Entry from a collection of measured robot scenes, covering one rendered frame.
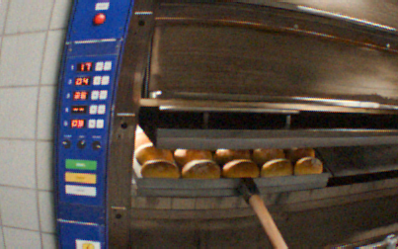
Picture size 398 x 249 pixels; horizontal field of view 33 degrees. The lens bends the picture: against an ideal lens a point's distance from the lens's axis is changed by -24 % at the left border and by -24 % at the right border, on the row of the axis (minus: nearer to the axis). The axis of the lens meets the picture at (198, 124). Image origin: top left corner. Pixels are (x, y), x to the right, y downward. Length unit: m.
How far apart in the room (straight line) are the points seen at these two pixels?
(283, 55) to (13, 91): 0.72
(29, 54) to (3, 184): 0.40
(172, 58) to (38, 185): 0.49
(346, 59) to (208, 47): 0.41
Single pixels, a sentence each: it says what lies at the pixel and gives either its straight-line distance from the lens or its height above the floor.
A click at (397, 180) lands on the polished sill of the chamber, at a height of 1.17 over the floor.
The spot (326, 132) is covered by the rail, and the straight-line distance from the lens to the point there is 1.98.
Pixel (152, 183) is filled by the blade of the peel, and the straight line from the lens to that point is 2.12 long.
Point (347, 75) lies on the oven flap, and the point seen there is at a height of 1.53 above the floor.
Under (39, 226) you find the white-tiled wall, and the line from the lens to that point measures 2.10.
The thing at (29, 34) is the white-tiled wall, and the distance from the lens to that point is 1.83.
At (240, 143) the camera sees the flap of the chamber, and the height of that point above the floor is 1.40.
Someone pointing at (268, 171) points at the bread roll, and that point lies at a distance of 2.22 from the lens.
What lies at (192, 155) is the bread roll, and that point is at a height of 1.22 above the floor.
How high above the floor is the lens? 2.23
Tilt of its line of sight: 25 degrees down
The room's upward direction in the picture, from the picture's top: 9 degrees clockwise
